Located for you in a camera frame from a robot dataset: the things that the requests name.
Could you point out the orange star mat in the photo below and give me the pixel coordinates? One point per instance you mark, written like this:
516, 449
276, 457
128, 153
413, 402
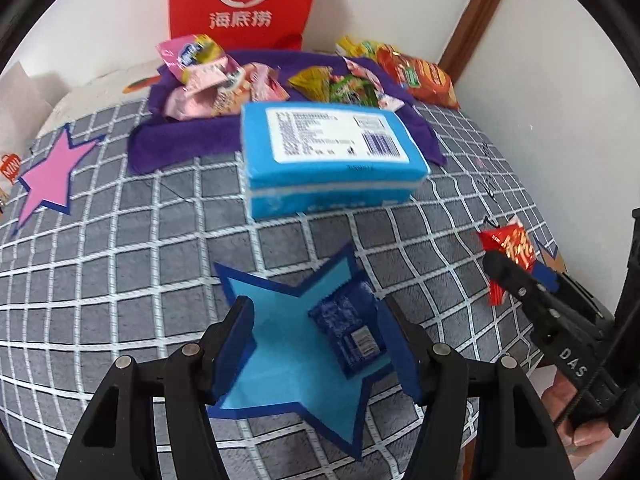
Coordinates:
551, 258

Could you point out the red paper shopping bag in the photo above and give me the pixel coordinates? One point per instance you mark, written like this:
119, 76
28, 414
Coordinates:
242, 24

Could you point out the white fruit print cloth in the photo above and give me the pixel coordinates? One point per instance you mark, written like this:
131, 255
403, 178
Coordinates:
100, 93

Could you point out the grey checkered tablecloth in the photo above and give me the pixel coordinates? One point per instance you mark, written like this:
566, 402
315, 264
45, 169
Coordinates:
130, 269

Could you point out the pink star mat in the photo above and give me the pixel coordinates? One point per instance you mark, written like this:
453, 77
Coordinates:
48, 183

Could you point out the pink panda snack packet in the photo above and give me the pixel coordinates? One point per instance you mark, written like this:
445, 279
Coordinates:
221, 88

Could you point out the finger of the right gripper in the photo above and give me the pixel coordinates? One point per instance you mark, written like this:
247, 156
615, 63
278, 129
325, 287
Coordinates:
536, 300
570, 292

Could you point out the pink yellow snack packet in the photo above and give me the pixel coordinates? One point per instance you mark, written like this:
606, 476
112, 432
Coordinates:
180, 54

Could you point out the yellow Lays chips bag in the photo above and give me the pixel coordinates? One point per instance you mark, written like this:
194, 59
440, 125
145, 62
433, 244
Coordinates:
358, 48

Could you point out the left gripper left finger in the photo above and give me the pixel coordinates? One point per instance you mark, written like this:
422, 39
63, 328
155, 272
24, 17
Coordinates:
115, 438

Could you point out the white Miniso plastic bag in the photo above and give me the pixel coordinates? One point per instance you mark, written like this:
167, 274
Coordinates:
23, 112

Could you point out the blue tissue pack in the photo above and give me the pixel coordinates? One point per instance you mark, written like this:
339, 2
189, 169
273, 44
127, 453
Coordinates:
303, 158

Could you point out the blue star mat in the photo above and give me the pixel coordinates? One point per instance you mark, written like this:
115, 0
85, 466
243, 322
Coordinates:
288, 364

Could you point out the brown door frame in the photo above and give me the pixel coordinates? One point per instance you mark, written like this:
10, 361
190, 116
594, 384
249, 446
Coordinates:
466, 36

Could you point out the lychee candy packet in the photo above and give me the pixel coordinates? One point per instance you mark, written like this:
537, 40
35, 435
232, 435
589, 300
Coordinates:
385, 102

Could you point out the dark blue snack packet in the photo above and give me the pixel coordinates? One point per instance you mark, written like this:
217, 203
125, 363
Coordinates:
349, 319

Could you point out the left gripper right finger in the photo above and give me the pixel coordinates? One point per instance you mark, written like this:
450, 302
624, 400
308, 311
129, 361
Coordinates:
515, 435

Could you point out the orange Lays chips bag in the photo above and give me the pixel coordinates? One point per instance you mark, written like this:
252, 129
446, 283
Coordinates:
425, 81

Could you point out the green yellow snack packet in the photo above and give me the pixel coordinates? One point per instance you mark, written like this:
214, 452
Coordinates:
318, 84

